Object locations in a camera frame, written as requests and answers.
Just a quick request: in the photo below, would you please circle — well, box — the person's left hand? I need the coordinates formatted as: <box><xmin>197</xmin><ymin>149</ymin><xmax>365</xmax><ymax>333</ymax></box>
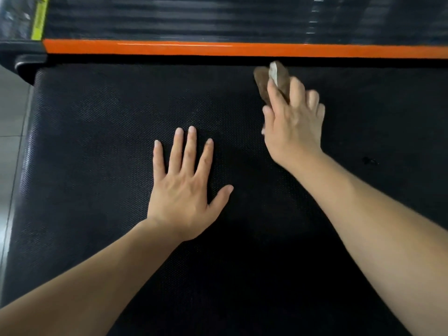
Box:
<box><xmin>146</xmin><ymin>126</ymin><xmax>235</xmax><ymax>243</ymax></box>

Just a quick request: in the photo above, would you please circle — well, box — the person's right hand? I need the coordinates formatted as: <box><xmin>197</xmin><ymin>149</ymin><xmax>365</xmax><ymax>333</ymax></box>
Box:
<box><xmin>261</xmin><ymin>77</ymin><xmax>326</xmax><ymax>173</ymax></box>

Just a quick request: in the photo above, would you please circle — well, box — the person's right forearm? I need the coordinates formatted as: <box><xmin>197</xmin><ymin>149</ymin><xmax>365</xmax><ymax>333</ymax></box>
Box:
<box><xmin>285</xmin><ymin>150</ymin><xmax>448</xmax><ymax>336</ymax></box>

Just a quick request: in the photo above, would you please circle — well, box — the brown and grey cleaning cloth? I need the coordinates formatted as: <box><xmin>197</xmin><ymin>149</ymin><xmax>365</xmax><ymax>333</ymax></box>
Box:
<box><xmin>253</xmin><ymin>61</ymin><xmax>292</xmax><ymax>105</ymax></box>

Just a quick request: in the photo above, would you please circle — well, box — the person's left forearm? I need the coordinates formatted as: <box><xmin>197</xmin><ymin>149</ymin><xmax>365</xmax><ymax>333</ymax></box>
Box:
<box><xmin>0</xmin><ymin>218</ymin><xmax>186</xmax><ymax>336</ymax></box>

